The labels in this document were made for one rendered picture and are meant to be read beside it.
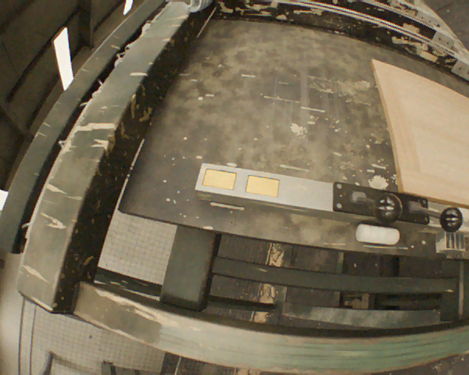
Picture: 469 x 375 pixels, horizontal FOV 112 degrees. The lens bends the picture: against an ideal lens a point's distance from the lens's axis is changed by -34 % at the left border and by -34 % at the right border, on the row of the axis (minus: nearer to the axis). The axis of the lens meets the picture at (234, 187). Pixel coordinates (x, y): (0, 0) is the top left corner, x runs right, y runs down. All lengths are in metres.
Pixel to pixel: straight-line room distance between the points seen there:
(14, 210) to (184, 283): 0.65
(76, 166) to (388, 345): 0.56
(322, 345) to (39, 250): 0.44
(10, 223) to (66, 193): 0.52
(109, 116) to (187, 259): 0.29
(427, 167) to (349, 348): 0.41
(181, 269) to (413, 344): 0.41
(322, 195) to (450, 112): 0.57
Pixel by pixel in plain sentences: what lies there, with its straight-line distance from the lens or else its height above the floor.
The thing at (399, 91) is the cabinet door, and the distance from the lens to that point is 0.73.
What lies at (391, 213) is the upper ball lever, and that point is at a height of 1.55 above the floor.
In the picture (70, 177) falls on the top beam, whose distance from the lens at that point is 0.42.
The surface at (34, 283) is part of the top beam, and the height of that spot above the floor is 1.90.
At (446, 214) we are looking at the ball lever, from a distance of 0.37.
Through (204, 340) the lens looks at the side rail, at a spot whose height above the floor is 1.65.
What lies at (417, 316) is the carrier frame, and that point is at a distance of 1.05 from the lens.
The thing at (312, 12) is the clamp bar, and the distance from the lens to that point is 0.90.
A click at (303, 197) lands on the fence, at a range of 0.38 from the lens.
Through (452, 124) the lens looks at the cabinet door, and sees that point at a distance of 0.80.
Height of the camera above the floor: 1.80
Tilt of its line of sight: 24 degrees down
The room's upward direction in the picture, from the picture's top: 67 degrees counter-clockwise
